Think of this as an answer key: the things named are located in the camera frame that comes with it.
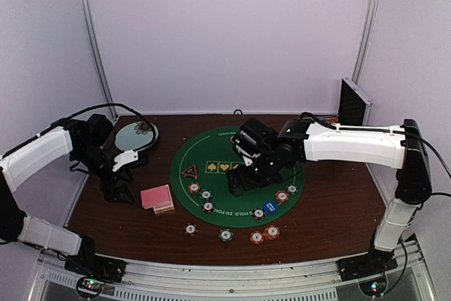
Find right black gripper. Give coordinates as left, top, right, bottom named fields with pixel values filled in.
left=227, top=150, right=283, bottom=197

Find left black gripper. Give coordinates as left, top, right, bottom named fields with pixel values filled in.
left=73, top=143, right=136, bottom=205

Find red chips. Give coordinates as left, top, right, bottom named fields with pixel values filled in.
left=275, top=190, right=290, bottom=203
left=249, top=231, right=265, bottom=245
left=188, top=183, right=202, bottom=194

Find blue small blind button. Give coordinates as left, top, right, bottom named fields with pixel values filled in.
left=263, top=201, right=279, bottom=215

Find red playing card deck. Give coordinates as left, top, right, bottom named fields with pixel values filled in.
left=140, top=185, right=173, bottom=209

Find black chips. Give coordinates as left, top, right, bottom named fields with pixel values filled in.
left=252, top=208, right=266, bottom=220
left=202, top=202, right=215, bottom=214

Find green chips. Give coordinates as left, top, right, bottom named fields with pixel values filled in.
left=287, top=185, right=298, bottom=195
left=200, top=190, right=212, bottom=200

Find orange chip stack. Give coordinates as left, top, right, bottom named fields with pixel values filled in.
left=264, top=225, right=280, bottom=240

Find triangular black red dealer button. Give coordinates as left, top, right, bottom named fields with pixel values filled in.
left=180, top=164, right=199, bottom=180

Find black white chip stack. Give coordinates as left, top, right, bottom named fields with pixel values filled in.
left=184, top=223, right=199, bottom=236

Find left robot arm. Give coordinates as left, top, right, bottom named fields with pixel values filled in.
left=1, top=114, right=139, bottom=276

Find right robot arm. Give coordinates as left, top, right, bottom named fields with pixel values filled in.
left=226, top=112, right=432, bottom=274

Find playing card box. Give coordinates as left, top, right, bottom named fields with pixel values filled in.
left=153, top=203, right=175, bottom=214

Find round green poker mat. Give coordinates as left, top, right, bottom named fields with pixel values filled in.
left=170, top=126, right=304, bottom=228

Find light blue flower plate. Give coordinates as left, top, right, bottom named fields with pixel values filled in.
left=115, top=122, right=159, bottom=152

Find aluminium poker chip case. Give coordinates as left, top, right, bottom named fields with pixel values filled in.
left=319, top=77, right=373, bottom=126

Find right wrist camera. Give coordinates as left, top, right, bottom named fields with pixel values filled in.
left=234, top=147, right=254, bottom=167

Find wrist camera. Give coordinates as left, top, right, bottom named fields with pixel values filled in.
left=113, top=150, right=149, bottom=172
left=234, top=147, right=254, bottom=167

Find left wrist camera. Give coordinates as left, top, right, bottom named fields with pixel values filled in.
left=113, top=150, right=149, bottom=172

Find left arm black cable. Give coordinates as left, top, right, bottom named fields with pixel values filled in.
left=51, top=102, right=159, bottom=161

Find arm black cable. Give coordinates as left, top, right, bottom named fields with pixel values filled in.
left=51, top=102, right=159, bottom=161
left=299, top=112, right=451, bottom=197

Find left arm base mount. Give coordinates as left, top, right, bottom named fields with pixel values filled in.
left=64, top=255, right=126, bottom=283

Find aluminium front rail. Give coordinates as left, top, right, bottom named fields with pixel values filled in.
left=25, top=240, right=438, bottom=300

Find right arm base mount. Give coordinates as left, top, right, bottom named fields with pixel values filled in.
left=337, top=254, right=398, bottom=282

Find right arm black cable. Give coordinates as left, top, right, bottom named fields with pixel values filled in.
left=299, top=112, right=451, bottom=197

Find left aluminium frame post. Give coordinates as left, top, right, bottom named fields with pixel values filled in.
left=80, top=0, right=113, bottom=104

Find aluminium frame post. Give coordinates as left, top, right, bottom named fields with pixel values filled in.
left=80, top=0, right=113, bottom=104
left=352, top=0, right=380, bottom=85

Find right aluminium frame post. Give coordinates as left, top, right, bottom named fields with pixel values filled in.
left=352, top=0, right=380, bottom=85

